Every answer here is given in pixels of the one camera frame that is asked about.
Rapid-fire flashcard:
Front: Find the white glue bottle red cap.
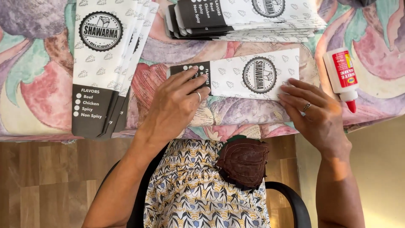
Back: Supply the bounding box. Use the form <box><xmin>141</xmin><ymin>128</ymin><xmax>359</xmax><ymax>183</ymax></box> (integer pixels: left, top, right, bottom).
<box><xmin>323</xmin><ymin>47</ymin><xmax>360</xmax><ymax>114</ymax></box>

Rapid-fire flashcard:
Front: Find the person's right hand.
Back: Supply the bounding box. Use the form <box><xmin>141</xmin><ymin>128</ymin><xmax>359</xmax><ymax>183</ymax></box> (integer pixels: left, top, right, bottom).
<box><xmin>278</xmin><ymin>79</ymin><xmax>352</xmax><ymax>157</ymax></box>

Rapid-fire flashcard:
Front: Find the printed paper food sleeve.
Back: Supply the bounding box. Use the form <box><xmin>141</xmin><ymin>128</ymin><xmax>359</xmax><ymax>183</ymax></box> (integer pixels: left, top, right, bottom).
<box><xmin>167</xmin><ymin>48</ymin><xmax>300</xmax><ymax>101</ymax></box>

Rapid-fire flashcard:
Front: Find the brown leather leaf patch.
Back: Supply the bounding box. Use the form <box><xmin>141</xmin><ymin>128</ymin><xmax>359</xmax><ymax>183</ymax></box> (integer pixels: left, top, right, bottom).
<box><xmin>215</xmin><ymin>135</ymin><xmax>270</xmax><ymax>192</ymax></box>

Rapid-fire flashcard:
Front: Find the floral pastel tablecloth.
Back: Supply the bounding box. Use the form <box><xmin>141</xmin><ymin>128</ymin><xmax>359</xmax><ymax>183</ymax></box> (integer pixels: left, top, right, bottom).
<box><xmin>0</xmin><ymin>0</ymin><xmax>405</xmax><ymax>142</ymax></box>

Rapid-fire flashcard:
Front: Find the stack of finished folded wrappers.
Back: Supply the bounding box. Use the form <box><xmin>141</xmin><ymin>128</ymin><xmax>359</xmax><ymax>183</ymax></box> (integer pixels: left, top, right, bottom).
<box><xmin>164</xmin><ymin>0</ymin><xmax>327</xmax><ymax>43</ymax></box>

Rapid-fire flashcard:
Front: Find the black chair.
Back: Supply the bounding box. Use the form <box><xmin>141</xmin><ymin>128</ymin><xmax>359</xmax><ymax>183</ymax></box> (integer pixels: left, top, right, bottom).
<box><xmin>95</xmin><ymin>144</ymin><xmax>312</xmax><ymax>228</ymax></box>

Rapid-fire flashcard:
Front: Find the person's left hand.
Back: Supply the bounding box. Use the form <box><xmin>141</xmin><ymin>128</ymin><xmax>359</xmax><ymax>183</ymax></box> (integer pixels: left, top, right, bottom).
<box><xmin>137</xmin><ymin>66</ymin><xmax>211</xmax><ymax>149</ymax></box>

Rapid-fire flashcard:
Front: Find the person's floral patterned dress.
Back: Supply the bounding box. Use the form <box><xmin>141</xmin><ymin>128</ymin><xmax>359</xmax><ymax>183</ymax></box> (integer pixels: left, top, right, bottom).
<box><xmin>144</xmin><ymin>138</ymin><xmax>271</xmax><ymax>228</ymax></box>

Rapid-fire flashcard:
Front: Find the pile of flat unglued wrappers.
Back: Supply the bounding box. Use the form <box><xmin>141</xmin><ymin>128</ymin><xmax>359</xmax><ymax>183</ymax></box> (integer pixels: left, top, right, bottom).
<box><xmin>71</xmin><ymin>0</ymin><xmax>159</xmax><ymax>140</ymax></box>

